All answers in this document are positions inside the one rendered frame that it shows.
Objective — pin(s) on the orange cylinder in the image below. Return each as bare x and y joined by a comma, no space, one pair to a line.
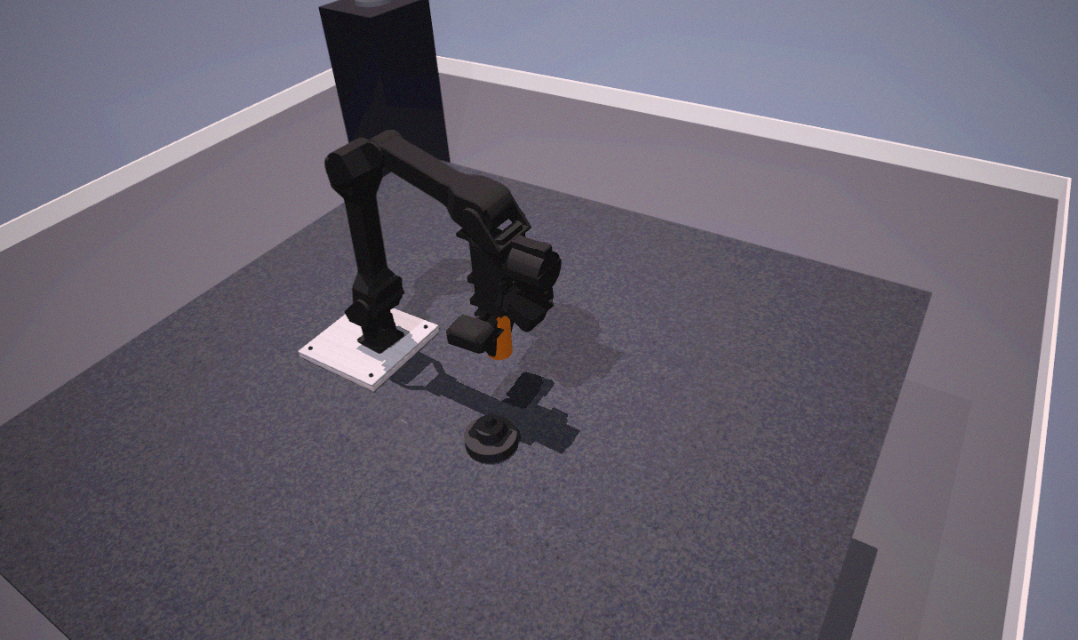
504,341

